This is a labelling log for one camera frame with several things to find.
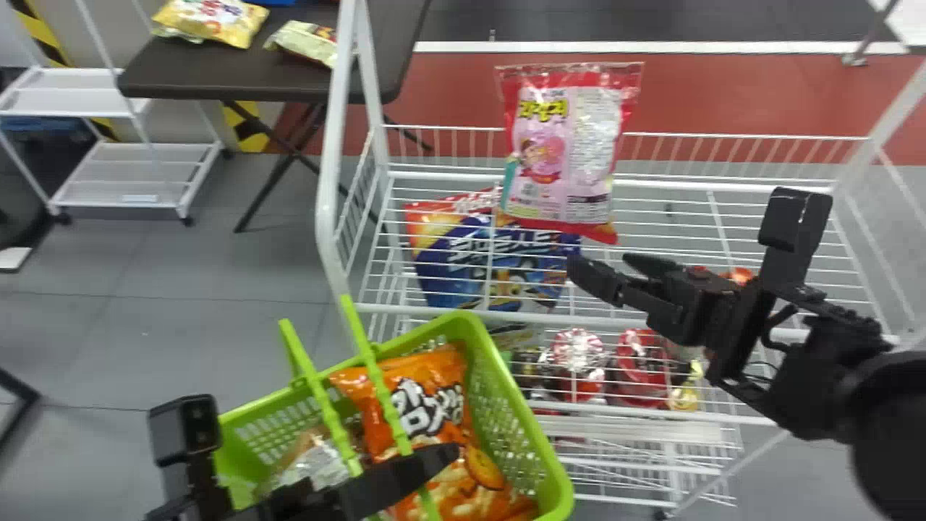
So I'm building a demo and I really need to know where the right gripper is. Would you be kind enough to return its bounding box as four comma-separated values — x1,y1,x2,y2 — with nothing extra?
566,251,769,388

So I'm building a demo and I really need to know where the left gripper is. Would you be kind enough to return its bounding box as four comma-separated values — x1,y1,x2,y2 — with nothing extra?
239,442,462,521

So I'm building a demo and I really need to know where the green basket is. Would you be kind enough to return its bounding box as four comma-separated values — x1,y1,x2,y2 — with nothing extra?
212,295,576,521

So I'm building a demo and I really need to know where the silver snack packet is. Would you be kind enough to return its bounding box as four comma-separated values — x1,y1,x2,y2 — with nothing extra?
278,425,362,494

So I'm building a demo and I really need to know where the orange snack packet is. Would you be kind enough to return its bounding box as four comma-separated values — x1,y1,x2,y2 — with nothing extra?
328,343,540,521

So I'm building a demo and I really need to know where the red noodle cup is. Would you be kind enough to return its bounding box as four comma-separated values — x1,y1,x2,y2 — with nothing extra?
609,328,689,410
541,327,610,404

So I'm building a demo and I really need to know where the pink snack packet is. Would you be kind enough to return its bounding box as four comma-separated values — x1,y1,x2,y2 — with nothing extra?
495,62,645,246

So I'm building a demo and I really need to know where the blue snack packet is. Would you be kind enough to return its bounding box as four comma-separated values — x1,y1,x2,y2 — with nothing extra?
403,189,582,313

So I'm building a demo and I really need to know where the pale green snack packet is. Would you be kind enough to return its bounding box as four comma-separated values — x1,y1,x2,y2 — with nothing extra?
262,20,340,70

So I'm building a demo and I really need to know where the white shelf trolley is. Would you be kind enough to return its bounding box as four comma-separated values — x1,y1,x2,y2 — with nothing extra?
0,0,226,226

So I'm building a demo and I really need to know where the dark side table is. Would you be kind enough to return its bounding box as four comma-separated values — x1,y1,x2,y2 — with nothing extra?
117,0,436,234

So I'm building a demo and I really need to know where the yellow snack packet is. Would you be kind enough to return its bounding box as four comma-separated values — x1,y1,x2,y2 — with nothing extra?
150,0,271,50

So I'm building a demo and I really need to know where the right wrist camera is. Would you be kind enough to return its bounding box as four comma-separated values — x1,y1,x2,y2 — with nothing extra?
757,186,835,292

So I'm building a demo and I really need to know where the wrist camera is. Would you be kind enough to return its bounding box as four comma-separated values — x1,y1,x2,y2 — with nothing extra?
757,186,835,292
147,394,234,521

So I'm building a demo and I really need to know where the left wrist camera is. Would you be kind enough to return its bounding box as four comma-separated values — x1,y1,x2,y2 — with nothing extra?
147,394,234,521

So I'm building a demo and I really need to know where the white wire rack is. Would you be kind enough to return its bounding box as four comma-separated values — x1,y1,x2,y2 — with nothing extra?
315,0,926,520

